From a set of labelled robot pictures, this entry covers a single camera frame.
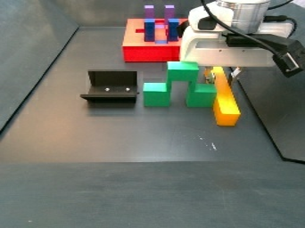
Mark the blue U-shaped block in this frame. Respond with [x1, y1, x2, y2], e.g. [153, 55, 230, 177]
[145, 18, 179, 44]

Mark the red slotted board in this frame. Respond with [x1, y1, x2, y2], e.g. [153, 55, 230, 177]
[122, 19, 181, 62]

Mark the yellow rectangular block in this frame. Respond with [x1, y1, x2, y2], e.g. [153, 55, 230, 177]
[213, 67, 241, 126]

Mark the black angled bracket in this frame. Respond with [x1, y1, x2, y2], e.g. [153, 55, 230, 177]
[81, 70, 138, 103]

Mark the purple U-shaped block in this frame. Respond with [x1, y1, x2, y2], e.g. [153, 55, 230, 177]
[143, 4, 177, 45]

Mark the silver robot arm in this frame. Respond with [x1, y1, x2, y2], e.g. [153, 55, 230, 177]
[178, 0, 300, 76]

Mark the green stepped block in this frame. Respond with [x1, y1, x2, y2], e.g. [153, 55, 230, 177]
[143, 61, 217, 108]

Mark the black cable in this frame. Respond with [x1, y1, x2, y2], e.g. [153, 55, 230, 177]
[201, 0, 296, 57]

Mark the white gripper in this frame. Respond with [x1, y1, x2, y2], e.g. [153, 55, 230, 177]
[179, 5, 293, 84]

